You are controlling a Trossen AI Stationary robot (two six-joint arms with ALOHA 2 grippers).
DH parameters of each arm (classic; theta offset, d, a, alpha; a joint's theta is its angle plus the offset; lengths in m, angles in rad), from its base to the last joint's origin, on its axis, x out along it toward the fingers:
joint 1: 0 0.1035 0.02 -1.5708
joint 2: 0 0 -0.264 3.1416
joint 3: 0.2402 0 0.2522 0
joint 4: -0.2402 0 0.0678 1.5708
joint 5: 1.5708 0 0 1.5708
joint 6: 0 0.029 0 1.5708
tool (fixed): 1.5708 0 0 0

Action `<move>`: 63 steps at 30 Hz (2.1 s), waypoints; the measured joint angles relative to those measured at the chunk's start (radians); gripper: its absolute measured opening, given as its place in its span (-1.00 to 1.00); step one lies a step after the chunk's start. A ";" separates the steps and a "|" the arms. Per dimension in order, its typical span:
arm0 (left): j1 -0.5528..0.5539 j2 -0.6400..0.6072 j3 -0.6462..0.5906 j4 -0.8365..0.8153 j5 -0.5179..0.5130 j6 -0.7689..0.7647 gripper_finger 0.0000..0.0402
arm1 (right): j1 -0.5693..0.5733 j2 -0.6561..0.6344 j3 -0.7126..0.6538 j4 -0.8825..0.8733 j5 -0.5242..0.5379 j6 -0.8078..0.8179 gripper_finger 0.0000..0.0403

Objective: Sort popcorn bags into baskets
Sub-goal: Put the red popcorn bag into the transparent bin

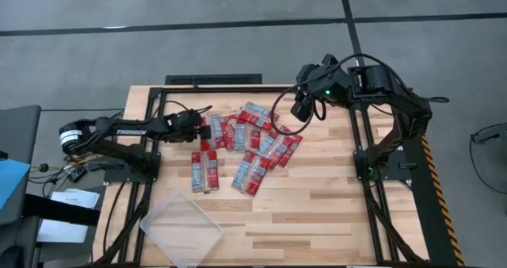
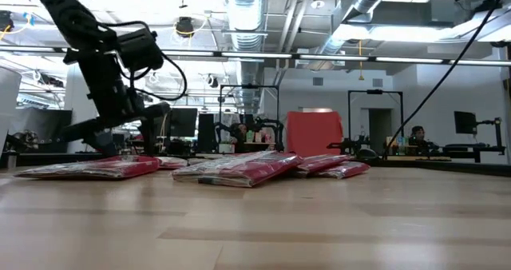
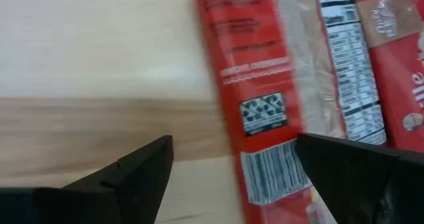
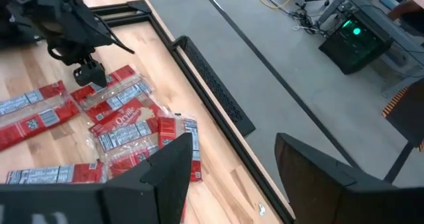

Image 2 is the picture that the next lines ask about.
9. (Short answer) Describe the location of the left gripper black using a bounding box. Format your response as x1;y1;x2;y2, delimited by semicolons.
59;48;172;157

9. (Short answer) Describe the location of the black monitor on arm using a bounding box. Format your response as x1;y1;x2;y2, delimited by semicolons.
454;110;504;152

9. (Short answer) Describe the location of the white pillar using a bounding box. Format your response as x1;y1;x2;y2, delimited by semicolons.
65;62;99;153

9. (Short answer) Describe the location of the black computer monitor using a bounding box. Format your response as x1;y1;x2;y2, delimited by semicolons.
168;107;199;139

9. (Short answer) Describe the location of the black computer tower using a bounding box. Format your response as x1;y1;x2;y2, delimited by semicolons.
197;113;217;153

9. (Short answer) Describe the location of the person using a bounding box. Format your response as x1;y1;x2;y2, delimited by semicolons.
407;125;431;148
234;122;249;144

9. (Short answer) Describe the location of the red fabric panel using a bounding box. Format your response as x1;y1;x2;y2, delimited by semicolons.
286;110;344;158

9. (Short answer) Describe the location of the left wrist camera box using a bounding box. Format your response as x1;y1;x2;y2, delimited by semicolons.
117;27;165;73

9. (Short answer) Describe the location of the black metal frame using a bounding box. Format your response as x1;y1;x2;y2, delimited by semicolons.
218;84;281;152
347;89;405;153

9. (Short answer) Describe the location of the black ceiling dome camera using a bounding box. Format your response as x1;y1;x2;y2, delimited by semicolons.
175;16;196;38

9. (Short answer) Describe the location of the silver ribbed ceiling duct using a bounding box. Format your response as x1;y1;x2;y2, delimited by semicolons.
222;0;267;112

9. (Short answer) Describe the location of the black table edge rail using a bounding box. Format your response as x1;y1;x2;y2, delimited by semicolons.
0;151;511;173

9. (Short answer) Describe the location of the long black hanging cable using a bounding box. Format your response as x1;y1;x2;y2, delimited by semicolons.
382;0;511;160

